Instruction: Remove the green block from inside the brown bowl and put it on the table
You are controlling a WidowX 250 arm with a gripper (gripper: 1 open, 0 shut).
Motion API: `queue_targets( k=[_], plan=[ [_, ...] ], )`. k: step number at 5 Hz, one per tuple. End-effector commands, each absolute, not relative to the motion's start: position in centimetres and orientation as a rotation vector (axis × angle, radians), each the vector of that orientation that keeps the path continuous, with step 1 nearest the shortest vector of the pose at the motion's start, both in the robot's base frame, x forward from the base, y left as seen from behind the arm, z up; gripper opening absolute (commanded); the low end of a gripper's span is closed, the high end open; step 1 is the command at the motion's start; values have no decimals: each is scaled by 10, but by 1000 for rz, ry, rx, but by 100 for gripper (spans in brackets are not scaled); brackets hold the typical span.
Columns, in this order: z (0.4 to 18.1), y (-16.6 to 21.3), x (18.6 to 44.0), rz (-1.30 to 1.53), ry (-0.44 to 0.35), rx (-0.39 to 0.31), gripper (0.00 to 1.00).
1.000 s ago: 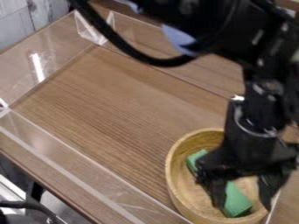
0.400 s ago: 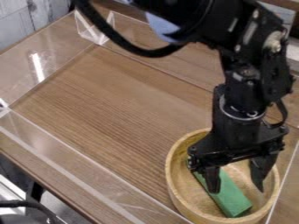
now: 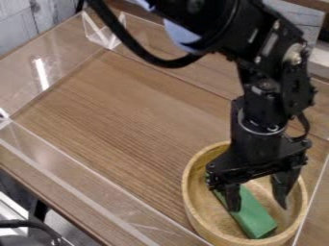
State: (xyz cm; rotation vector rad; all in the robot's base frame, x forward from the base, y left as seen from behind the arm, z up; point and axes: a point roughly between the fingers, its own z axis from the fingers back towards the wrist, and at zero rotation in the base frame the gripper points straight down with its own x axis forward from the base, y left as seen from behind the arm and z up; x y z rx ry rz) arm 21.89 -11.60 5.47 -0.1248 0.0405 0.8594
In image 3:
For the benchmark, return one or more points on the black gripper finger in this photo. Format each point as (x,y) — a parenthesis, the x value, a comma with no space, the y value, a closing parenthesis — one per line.
(283,183)
(233,197)

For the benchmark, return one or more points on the black metal table bracket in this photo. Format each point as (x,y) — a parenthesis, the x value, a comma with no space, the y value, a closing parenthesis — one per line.
(40,213)

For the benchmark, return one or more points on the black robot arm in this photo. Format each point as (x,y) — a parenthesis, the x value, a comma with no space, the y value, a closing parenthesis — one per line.
(264,43)

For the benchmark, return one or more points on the green rectangular block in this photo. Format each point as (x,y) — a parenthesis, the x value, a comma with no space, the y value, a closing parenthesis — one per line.
(253,218)

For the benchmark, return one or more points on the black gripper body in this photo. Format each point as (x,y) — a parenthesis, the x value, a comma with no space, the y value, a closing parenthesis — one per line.
(257,153)

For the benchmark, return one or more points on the light brown wooden bowl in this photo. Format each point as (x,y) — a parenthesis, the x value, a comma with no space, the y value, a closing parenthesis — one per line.
(208,214)

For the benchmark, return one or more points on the clear acrylic tray enclosure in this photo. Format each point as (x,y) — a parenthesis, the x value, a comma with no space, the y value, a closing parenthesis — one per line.
(102,129)

